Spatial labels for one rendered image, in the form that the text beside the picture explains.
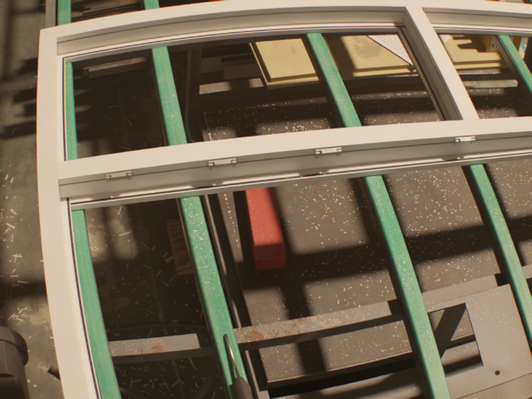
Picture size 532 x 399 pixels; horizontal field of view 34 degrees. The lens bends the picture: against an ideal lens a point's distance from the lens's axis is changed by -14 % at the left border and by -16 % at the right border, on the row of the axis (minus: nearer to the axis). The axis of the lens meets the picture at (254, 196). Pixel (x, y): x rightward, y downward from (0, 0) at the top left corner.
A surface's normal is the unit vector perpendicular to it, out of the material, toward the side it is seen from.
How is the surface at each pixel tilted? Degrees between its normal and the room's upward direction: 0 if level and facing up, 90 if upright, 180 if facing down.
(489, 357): 0
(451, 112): 90
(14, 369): 45
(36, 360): 0
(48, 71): 0
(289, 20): 90
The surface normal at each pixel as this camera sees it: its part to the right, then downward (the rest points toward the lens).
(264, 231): 0.06, -0.63
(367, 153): 0.19, 0.76
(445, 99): -0.98, 0.11
